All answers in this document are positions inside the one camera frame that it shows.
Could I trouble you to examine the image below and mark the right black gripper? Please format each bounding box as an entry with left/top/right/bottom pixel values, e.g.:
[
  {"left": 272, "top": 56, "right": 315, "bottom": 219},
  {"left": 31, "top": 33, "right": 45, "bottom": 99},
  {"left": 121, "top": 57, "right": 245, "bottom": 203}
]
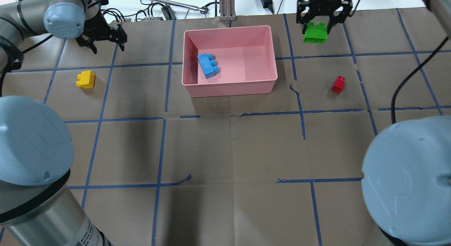
[{"left": 296, "top": 0, "right": 354, "bottom": 34}]

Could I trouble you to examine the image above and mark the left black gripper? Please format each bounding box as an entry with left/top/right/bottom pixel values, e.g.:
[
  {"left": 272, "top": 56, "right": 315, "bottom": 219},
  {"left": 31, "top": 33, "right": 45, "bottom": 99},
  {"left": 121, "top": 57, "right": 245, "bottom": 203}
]
[{"left": 76, "top": 10, "right": 128, "bottom": 54}]

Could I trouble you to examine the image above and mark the green toy block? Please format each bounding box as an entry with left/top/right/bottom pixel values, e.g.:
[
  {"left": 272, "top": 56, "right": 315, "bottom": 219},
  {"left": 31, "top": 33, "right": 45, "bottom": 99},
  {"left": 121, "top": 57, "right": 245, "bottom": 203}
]
[{"left": 302, "top": 21, "right": 328, "bottom": 44}]

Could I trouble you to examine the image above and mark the yellow toy block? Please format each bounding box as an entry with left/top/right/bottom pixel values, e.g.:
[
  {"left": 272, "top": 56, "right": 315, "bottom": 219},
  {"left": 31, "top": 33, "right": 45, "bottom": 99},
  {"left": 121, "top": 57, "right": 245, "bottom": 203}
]
[{"left": 75, "top": 70, "right": 95, "bottom": 89}]

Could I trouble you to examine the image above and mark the red toy block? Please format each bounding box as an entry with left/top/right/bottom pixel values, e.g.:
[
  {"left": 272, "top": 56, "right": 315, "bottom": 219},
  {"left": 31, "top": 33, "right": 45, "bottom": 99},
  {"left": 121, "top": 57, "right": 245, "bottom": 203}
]
[{"left": 331, "top": 76, "right": 345, "bottom": 94}]

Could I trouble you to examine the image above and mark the blue toy block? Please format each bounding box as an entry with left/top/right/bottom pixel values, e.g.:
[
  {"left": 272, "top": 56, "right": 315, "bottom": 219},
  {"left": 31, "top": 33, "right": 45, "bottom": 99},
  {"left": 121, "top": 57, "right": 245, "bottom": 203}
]
[{"left": 197, "top": 53, "right": 220, "bottom": 79}]

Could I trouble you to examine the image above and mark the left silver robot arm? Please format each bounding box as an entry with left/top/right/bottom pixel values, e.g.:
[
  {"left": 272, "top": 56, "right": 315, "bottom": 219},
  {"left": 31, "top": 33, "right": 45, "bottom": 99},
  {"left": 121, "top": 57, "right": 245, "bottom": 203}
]
[{"left": 1, "top": 0, "right": 127, "bottom": 246}]

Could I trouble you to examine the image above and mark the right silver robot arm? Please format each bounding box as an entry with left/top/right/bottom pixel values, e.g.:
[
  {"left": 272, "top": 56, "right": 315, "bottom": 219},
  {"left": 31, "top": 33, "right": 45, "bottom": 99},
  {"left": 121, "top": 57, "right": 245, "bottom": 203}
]
[{"left": 362, "top": 49, "right": 450, "bottom": 246}]

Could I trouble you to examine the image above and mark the pink plastic box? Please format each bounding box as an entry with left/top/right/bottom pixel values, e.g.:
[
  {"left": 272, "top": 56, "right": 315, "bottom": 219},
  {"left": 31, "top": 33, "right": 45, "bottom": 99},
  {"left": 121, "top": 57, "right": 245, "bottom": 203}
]
[{"left": 181, "top": 25, "right": 278, "bottom": 98}]

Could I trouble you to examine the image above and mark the left black camera cable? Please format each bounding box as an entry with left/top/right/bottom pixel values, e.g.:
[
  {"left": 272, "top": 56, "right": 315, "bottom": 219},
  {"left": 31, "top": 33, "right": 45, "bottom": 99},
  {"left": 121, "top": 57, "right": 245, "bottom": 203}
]
[{"left": 0, "top": 35, "right": 53, "bottom": 88}]

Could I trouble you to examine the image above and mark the aluminium frame post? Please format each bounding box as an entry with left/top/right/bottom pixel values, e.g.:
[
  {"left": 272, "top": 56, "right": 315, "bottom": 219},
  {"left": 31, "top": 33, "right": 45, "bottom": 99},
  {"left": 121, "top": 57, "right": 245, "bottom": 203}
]
[{"left": 219, "top": 0, "right": 236, "bottom": 21}]

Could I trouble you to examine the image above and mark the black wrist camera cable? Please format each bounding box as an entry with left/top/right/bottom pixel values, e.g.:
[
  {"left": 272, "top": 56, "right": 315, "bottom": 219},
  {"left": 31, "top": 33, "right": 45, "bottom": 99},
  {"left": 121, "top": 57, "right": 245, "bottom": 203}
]
[{"left": 390, "top": 35, "right": 451, "bottom": 125}]

